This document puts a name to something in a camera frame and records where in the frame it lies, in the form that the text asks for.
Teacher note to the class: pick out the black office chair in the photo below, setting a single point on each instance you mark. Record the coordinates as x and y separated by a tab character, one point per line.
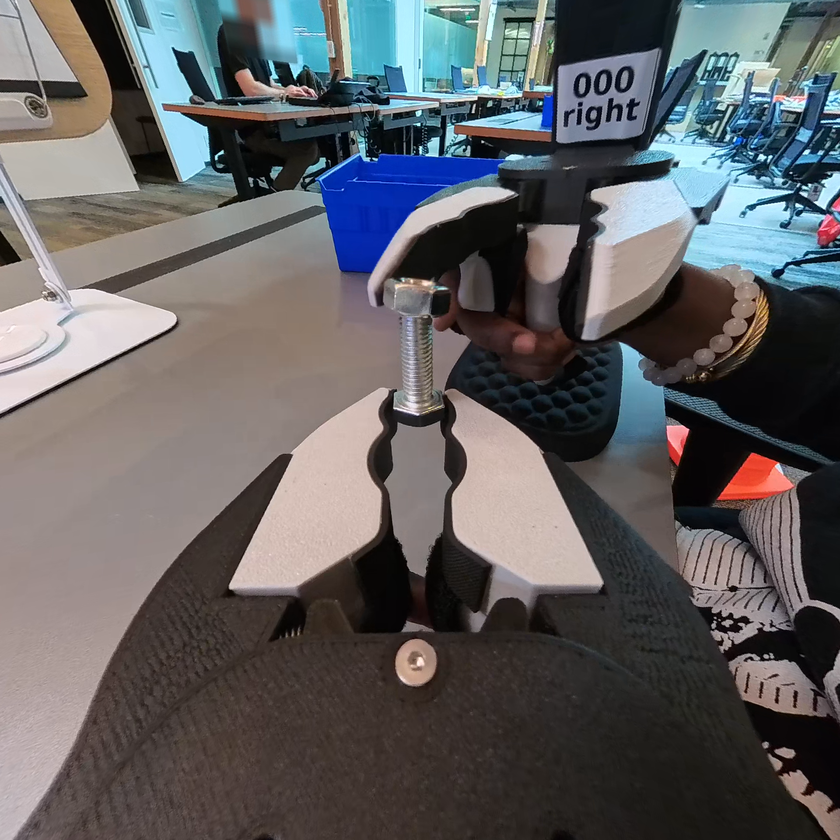
794	138

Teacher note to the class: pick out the black wrist rest pad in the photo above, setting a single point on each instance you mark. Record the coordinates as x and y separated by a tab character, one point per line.
551	400

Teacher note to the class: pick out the steel hex nut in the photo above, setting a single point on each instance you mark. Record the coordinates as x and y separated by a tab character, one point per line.
418	297

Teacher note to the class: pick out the blue plastic bin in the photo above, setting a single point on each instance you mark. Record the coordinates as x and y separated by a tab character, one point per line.
547	112
368	217

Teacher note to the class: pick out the black and white printed trousers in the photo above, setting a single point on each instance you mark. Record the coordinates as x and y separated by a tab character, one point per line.
775	617

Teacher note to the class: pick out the orange traffic cone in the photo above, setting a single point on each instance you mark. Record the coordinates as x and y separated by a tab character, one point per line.
735	470

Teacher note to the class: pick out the person's right hand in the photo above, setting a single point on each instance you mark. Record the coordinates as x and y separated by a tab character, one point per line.
656	322

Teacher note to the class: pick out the long office desk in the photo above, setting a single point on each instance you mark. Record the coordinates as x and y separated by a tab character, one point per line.
263	116

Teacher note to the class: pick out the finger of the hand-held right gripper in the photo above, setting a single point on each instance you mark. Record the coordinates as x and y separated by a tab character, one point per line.
643	250
440	230

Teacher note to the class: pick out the brown office desk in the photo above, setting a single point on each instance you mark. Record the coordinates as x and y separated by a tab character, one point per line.
505	127

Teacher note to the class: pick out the person's right forearm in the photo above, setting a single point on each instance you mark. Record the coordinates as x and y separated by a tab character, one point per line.
788	368

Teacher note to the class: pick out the steel hex bolt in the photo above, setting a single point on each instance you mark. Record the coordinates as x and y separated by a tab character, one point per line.
419	361

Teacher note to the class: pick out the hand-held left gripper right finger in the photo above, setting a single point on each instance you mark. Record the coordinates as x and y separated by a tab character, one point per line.
525	525

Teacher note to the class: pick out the sign board on white stand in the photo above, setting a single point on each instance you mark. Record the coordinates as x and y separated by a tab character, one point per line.
79	341

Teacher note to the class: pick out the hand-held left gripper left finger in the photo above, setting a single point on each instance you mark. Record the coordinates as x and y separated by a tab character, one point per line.
315	525

